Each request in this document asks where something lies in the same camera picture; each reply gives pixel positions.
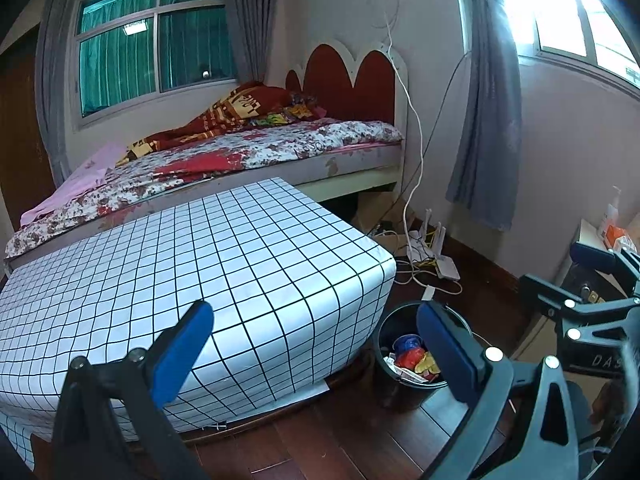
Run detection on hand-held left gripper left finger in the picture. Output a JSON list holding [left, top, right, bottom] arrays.
[[50, 300, 216, 480]]

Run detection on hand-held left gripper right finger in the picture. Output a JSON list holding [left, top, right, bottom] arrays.
[[416, 300, 596, 480]]

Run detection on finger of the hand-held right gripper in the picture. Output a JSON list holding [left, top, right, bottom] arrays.
[[520, 272, 640, 327], [570, 241, 640, 287]]

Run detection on red plastic bag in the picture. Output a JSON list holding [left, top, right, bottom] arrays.
[[395, 350, 426, 371]]

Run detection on black trash bin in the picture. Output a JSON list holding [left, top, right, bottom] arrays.
[[372, 301, 473, 411]]

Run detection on white nightstand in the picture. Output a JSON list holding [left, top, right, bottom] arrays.
[[555, 217, 640, 306]]

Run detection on orange packet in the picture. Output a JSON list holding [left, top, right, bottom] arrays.
[[602, 225, 638, 253]]

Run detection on white pump bottle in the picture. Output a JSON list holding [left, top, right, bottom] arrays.
[[597, 186, 623, 241]]

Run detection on white checkered tablecloth table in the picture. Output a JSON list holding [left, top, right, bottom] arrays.
[[0, 177, 398, 471]]

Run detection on white router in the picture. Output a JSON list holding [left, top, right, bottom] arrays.
[[407, 209, 461, 281]]

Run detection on grey curtain with pattern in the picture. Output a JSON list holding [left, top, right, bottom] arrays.
[[445, 0, 523, 231]]

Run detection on pink cloth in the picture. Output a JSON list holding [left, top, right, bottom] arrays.
[[20, 141, 131, 228]]

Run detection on bed with floral sheet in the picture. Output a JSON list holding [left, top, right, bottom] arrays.
[[4, 117, 406, 276]]

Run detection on bright side window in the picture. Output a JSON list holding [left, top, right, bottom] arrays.
[[500, 0, 640, 86]]

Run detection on red patterned blanket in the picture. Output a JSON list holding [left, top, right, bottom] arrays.
[[115, 81, 326, 166]]

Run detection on brown wooden door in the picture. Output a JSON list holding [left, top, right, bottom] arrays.
[[0, 35, 56, 231]]

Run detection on red heart-shaped headboard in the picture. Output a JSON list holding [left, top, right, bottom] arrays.
[[286, 35, 411, 126]]

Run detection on window with teal curtain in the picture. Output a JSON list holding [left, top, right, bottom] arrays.
[[72, 0, 238, 121]]

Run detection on black cable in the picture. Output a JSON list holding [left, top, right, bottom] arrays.
[[367, 50, 473, 236]]

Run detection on white power cable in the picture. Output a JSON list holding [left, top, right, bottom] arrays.
[[360, 0, 463, 301]]

